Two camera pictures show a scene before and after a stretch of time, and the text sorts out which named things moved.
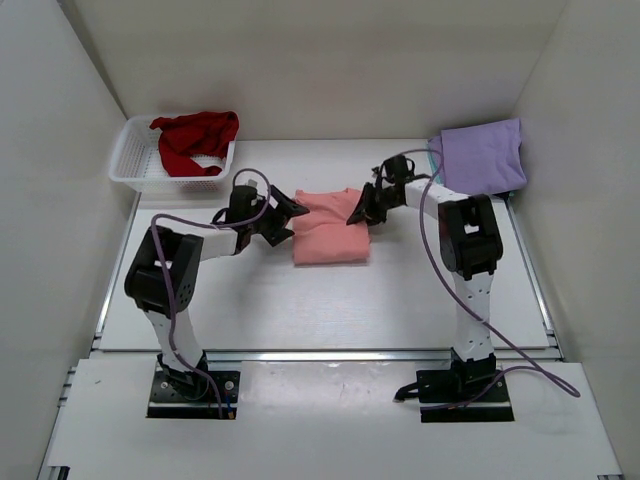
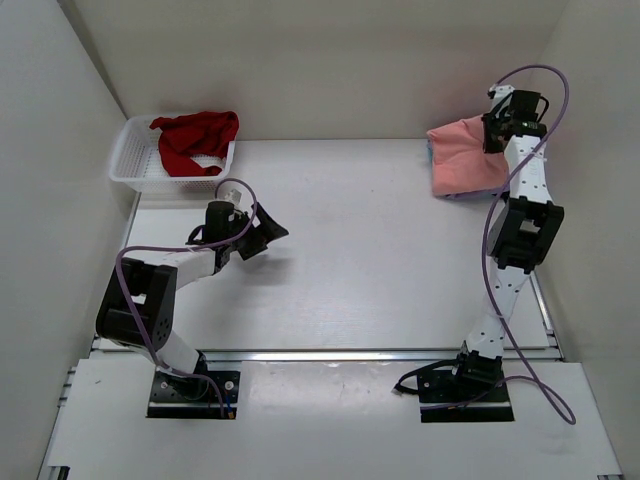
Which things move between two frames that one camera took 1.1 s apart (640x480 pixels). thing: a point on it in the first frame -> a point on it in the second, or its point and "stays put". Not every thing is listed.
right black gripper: (373, 203) -> (493, 132)
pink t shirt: (322, 236) -> (460, 164)
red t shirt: (198, 134) stays put
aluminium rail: (332, 355) stays put
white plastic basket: (137, 160) stays put
